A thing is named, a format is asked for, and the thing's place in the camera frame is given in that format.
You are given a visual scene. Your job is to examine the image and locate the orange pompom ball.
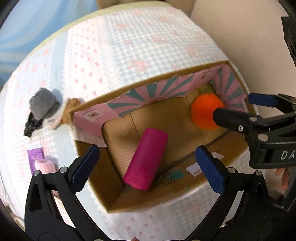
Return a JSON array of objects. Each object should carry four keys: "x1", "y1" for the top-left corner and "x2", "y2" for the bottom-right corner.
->
[{"x1": 190, "y1": 93, "x2": 225, "y2": 130}]

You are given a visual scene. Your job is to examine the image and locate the purple patterned cloth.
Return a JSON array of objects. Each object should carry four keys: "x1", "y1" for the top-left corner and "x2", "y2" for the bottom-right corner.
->
[{"x1": 27, "y1": 147, "x2": 44, "y2": 174}]

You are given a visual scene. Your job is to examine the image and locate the magenta cloth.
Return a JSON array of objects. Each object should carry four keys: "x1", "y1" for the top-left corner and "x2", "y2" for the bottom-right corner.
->
[{"x1": 123, "y1": 128, "x2": 169, "y2": 191}]

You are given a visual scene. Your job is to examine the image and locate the person's right hand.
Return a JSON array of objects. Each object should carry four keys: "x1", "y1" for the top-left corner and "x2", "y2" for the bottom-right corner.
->
[{"x1": 274, "y1": 168, "x2": 289, "y2": 191}]

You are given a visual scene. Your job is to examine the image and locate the open cardboard box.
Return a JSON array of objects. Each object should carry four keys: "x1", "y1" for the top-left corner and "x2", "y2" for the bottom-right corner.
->
[{"x1": 70, "y1": 60, "x2": 256, "y2": 212}]

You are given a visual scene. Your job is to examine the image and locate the black scrunchie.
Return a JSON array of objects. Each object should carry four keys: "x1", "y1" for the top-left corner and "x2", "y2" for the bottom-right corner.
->
[{"x1": 23, "y1": 112, "x2": 44, "y2": 138}]

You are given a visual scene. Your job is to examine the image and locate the grey folded sock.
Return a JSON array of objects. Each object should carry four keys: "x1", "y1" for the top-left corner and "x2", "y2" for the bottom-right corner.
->
[{"x1": 29, "y1": 87, "x2": 60, "y2": 120}]

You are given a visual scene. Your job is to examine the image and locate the checkered bed cover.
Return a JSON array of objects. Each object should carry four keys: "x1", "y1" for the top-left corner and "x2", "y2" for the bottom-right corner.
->
[{"x1": 1, "y1": 6, "x2": 226, "y2": 240}]

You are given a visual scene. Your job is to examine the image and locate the light blue hanging sheet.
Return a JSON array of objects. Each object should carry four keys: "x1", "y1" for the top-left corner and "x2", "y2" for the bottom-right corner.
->
[{"x1": 1, "y1": 1, "x2": 98, "y2": 86}]

